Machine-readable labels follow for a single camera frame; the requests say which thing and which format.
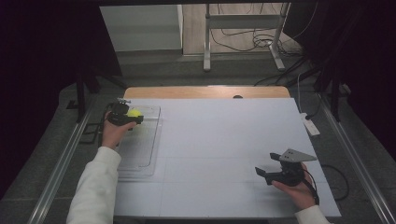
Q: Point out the white cabinet panel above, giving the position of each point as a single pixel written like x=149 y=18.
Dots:
x=143 y=29

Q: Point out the black metal stand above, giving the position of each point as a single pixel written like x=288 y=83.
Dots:
x=334 y=93
x=81 y=93

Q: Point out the black rectangular floor frame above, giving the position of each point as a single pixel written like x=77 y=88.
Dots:
x=90 y=133

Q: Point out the white power strip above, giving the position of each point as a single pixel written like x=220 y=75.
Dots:
x=310 y=126

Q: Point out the black table grommet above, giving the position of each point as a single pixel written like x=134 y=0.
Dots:
x=237 y=96

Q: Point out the aluminium rail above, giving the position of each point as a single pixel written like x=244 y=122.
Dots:
x=358 y=158
x=59 y=168

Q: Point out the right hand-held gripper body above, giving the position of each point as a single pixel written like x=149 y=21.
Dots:
x=289 y=172

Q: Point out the white metal desk frame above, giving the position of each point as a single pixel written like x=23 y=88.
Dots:
x=243 y=21

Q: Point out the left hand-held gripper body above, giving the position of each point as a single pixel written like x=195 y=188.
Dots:
x=119 y=112

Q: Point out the person's right hand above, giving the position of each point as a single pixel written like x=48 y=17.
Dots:
x=299 y=194

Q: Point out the white foam board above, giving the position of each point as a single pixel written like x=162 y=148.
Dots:
x=218 y=193

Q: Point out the clear plastic container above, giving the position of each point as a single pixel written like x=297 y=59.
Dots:
x=141 y=146

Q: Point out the person's left hand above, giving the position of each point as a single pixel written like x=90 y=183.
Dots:
x=113 y=133

